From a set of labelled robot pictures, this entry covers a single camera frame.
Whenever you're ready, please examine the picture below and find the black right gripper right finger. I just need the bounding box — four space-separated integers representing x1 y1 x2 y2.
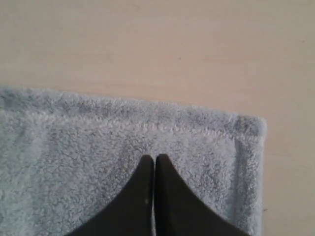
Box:
155 154 247 236

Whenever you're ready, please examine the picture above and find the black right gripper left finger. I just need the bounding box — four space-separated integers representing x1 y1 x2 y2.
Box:
68 155 154 236

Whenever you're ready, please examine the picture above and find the light blue terry towel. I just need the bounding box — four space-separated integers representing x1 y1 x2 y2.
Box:
0 87 267 236

